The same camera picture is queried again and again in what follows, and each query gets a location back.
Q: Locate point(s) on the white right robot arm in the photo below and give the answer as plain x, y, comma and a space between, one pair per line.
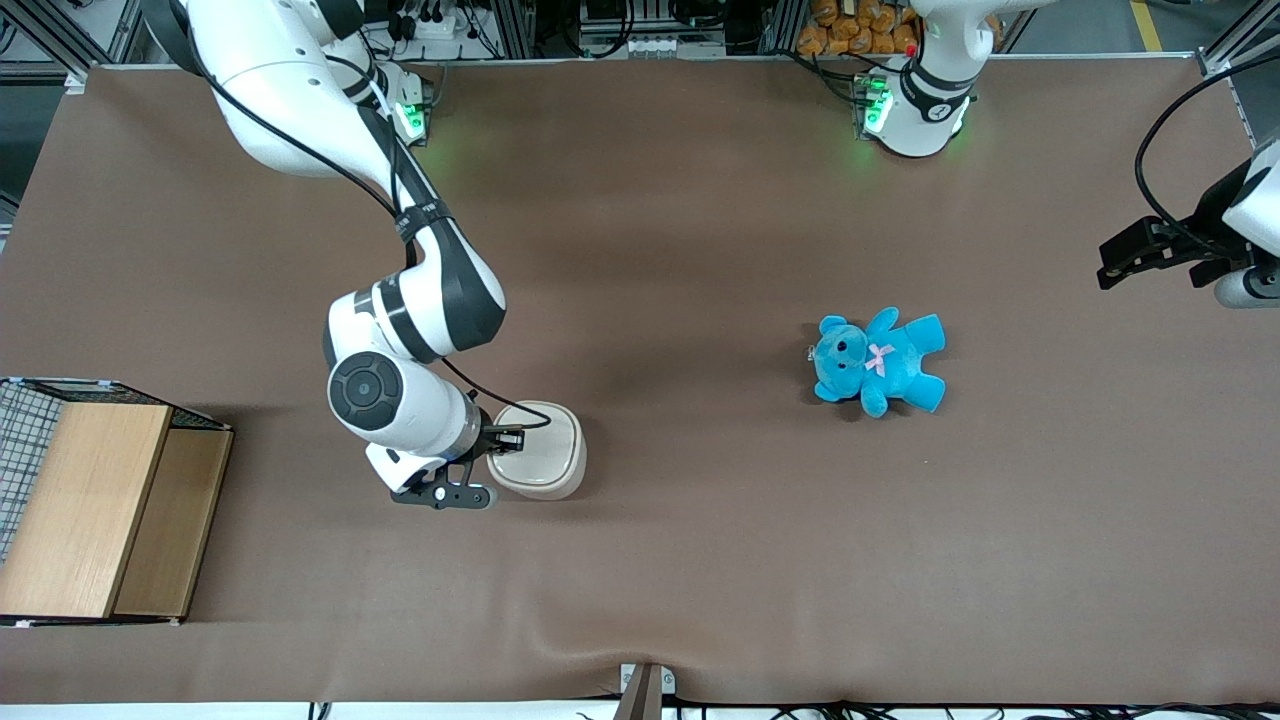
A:
290, 90

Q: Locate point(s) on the large light wooden panel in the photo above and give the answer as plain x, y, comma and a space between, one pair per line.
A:
85, 500

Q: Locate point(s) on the small darker wooden panel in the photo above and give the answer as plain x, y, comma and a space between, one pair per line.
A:
175, 520

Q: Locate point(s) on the aluminium extrusion frame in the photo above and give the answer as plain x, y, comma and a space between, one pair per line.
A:
80, 35

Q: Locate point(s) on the blue teddy bear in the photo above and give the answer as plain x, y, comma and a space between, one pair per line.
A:
885, 362

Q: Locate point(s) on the bag of orange snacks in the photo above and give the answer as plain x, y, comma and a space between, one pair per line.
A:
860, 25

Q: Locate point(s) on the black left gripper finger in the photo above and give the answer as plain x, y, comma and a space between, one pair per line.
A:
1215, 272
1150, 242

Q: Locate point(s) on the white push-lid trash can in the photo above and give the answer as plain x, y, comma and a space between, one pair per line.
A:
550, 465

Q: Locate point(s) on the white power strip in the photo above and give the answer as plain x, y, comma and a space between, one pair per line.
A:
435, 25

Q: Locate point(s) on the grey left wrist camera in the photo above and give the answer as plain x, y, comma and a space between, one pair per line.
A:
1248, 287

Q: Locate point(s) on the brown table cover mat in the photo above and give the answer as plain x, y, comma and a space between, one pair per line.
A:
700, 560

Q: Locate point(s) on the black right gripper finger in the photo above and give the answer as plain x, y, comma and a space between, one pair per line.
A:
505, 432
503, 448

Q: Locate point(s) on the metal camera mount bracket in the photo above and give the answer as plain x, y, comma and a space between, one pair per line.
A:
645, 695

